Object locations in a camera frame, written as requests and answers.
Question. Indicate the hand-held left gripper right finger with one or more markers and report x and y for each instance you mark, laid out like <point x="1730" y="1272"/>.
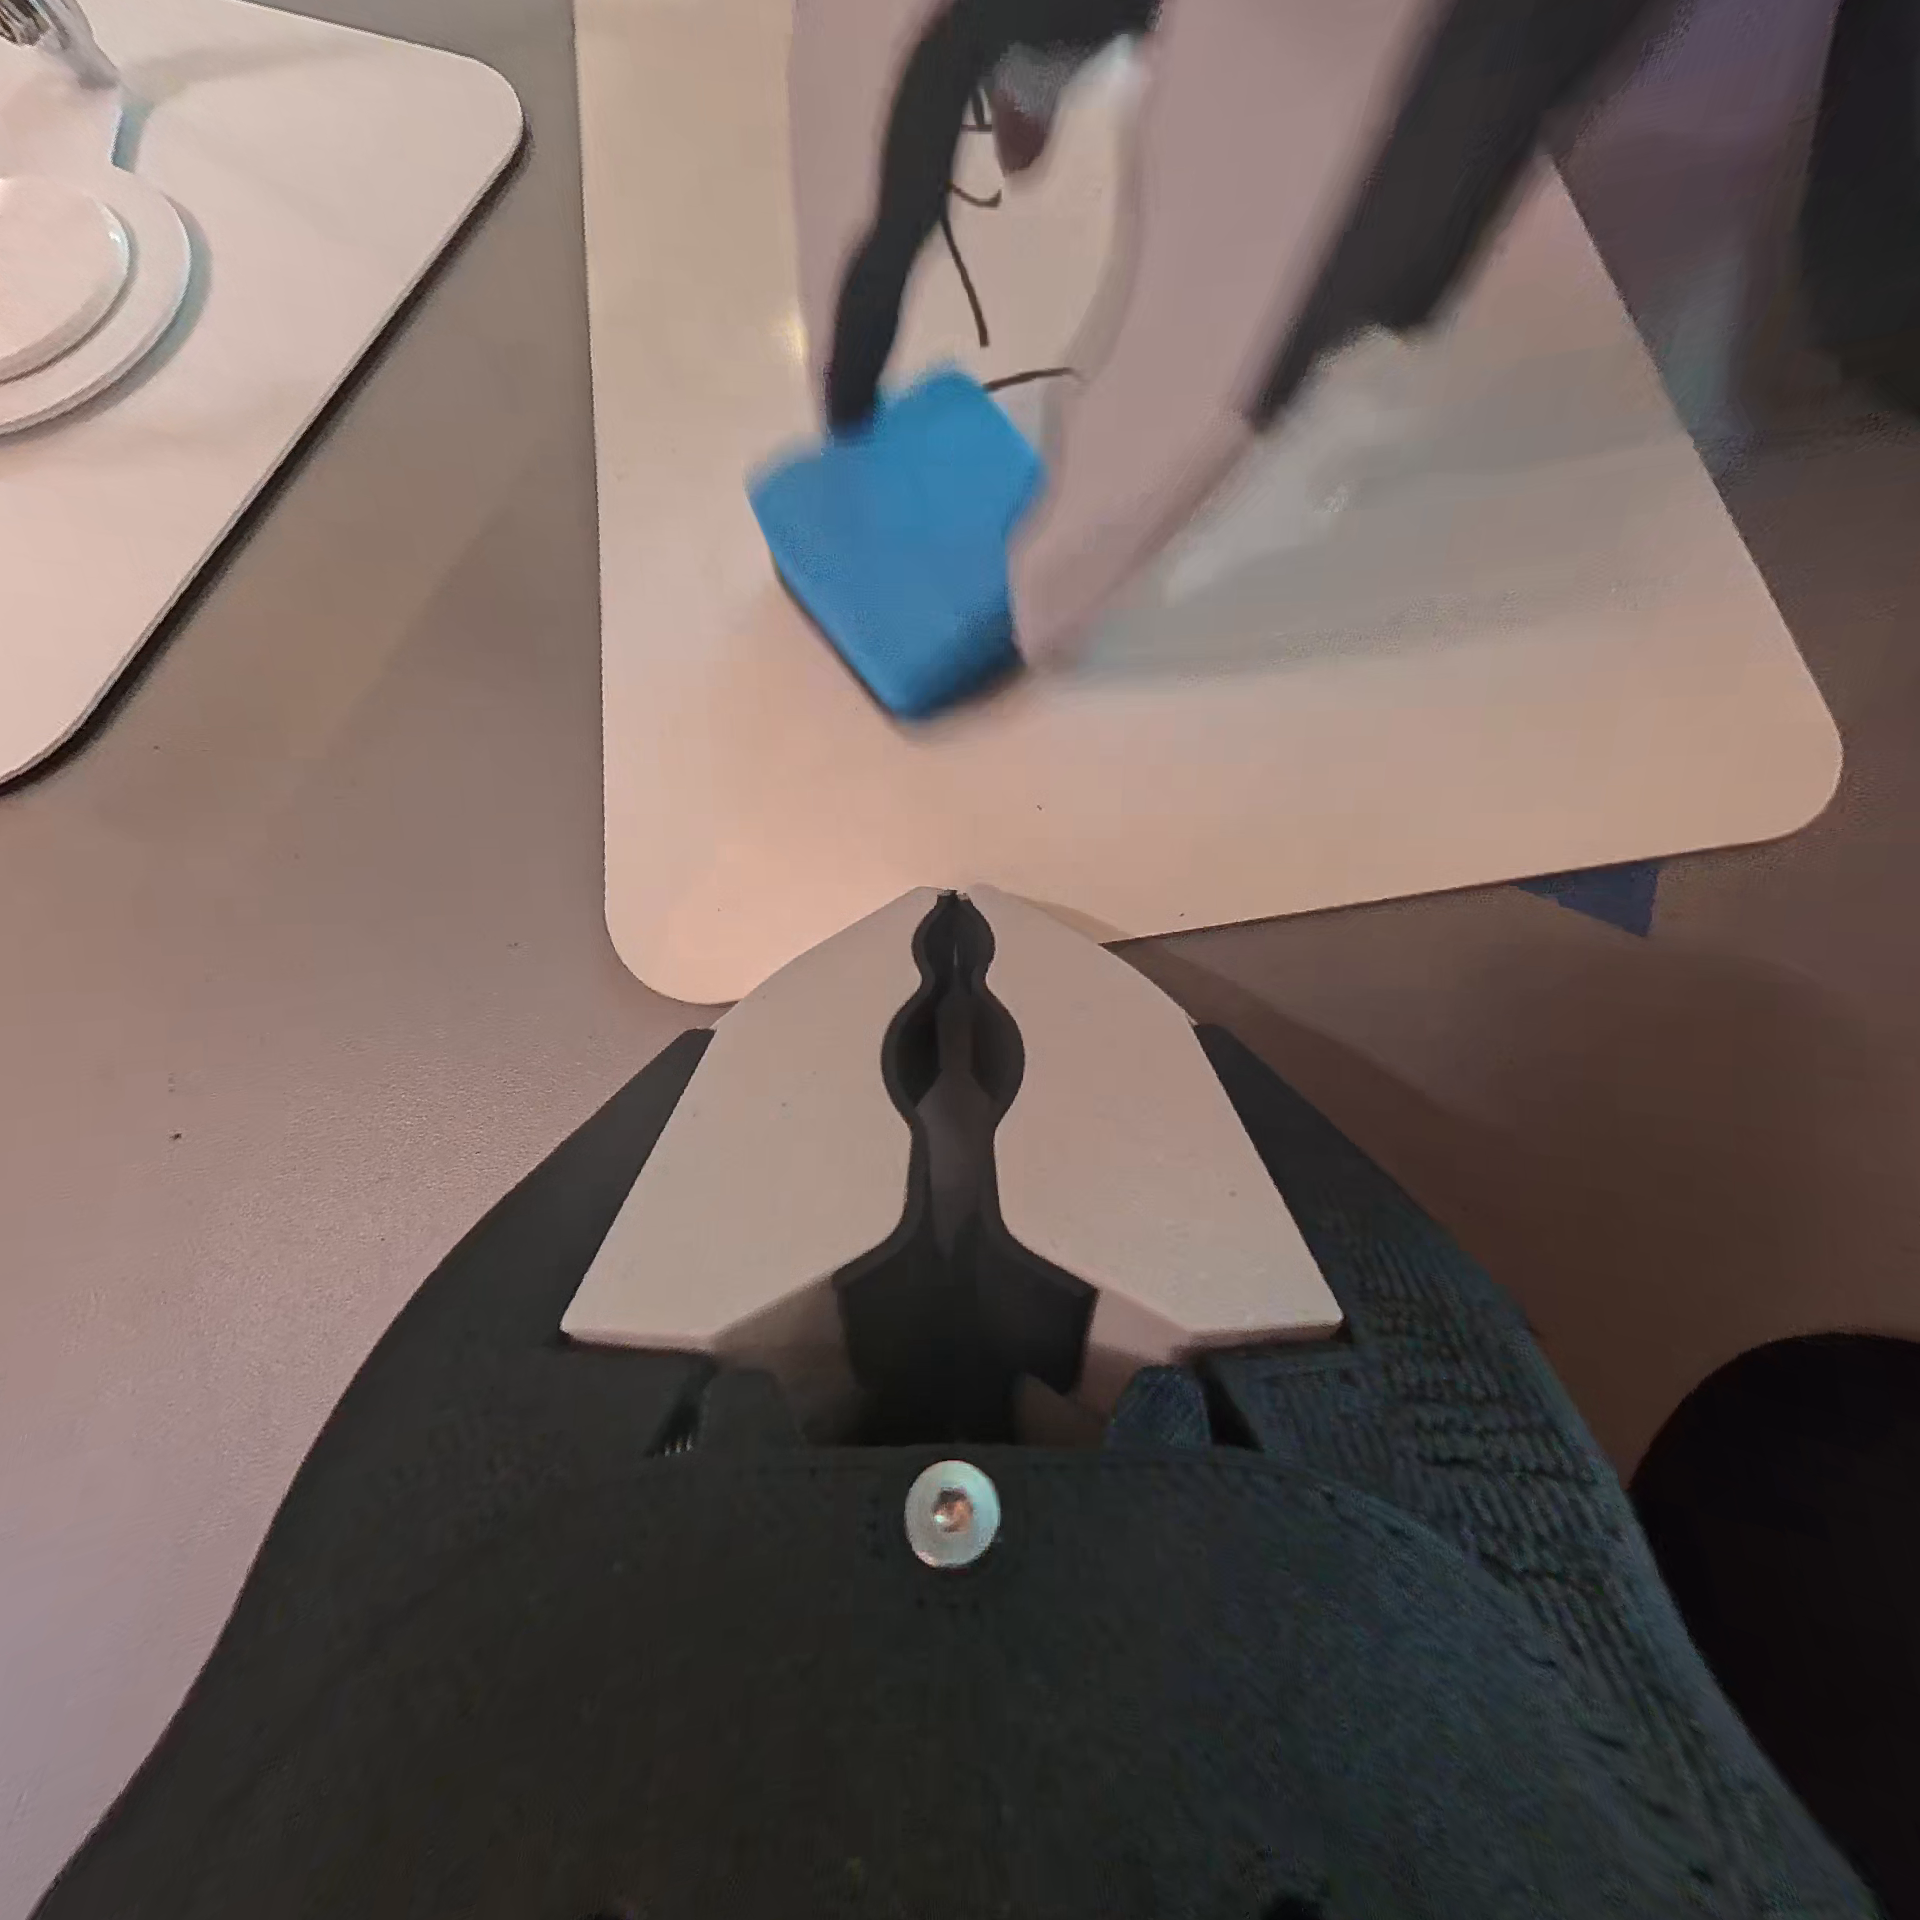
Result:
<point x="1172" y="1200"/>

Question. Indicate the blue whiteboard eraser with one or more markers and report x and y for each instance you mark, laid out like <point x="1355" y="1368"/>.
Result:
<point x="902" y="540"/>

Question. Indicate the white table sign stand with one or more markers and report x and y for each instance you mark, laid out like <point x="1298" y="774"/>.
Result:
<point x="240" y="301"/>

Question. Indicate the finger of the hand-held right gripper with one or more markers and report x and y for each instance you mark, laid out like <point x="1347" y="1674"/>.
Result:
<point x="871" y="152"/>
<point x="1231" y="270"/>

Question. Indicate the blue tape piece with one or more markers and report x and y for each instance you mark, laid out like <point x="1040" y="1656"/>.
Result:
<point x="1602" y="900"/>

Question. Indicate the white whiteboard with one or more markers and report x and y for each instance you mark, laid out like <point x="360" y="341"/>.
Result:
<point x="1442" y="661"/>

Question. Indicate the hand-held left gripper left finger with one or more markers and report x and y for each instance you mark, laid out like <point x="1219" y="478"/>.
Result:
<point x="751" y="1200"/>

